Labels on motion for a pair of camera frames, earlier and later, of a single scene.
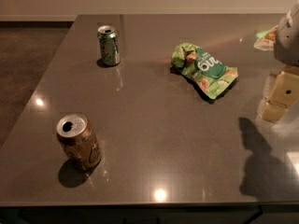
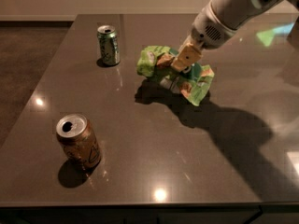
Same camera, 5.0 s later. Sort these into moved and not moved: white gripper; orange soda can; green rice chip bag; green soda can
Moved: green rice chip bag; white gripper
Not moved: orange soda can; green soda can
